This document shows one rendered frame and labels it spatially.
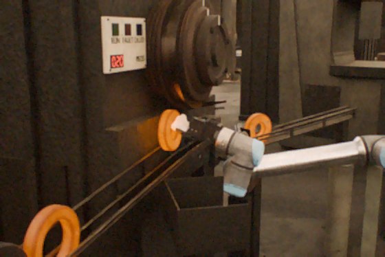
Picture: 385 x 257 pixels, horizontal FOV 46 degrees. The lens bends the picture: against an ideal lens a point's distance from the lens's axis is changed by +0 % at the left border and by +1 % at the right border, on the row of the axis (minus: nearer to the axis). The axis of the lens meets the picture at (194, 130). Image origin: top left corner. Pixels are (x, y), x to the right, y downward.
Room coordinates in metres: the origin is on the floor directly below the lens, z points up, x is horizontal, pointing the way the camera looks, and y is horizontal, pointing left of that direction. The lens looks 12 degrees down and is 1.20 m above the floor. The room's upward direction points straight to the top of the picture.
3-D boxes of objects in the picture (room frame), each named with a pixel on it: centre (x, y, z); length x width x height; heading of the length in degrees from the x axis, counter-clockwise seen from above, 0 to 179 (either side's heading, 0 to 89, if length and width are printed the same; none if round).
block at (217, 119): (2.11, -0.07, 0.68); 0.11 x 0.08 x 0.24; 68
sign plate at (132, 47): (1.61, 0.24, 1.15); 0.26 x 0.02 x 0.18; 158
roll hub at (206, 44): (1.85, -0.08, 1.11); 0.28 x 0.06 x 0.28; 158
